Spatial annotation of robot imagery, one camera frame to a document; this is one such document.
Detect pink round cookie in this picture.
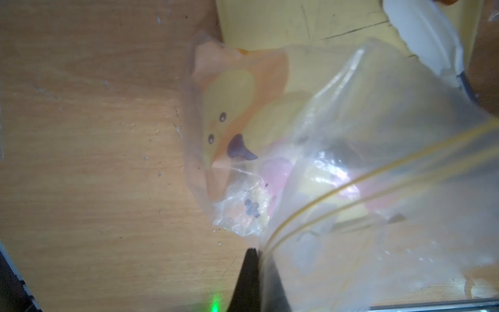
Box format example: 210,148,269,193
259,157,294,196

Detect metal tongs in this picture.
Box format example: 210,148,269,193
382,0,477,102

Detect yellow plastic tray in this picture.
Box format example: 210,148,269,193
215,0,484,59

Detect clear resealable bag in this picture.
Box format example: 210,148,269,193
183,34,498,311

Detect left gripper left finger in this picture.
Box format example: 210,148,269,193
227,248,261,312

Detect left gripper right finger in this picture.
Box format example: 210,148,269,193
260,253,292,311

